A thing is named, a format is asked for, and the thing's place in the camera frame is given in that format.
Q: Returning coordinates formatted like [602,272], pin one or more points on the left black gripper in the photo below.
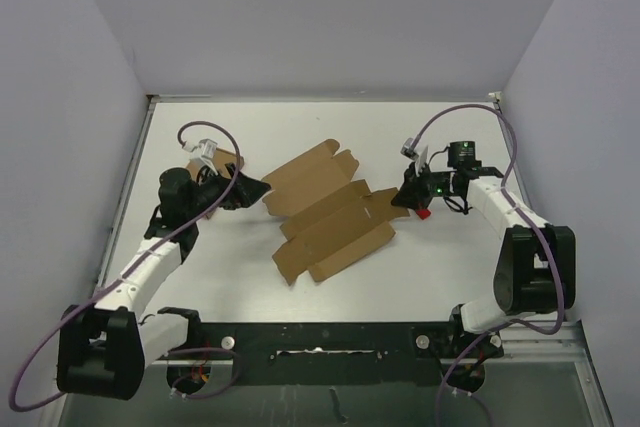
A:
[243,191]

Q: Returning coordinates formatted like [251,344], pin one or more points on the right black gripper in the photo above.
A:
[411,194]

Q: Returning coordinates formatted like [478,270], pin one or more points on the brown cardboard box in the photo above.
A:
[211,180]
[331,220]

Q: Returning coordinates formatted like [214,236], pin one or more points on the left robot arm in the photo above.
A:
[105,347]

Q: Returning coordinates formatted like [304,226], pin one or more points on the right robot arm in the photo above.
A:
[536,266]

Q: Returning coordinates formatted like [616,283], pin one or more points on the folded brown cardboard box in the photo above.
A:
[211,180]

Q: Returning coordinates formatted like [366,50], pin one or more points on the red rectangular block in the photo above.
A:
[423,213]

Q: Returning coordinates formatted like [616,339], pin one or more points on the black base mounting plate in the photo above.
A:
[331,354]

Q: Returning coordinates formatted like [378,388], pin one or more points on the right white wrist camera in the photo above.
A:
[417,152]

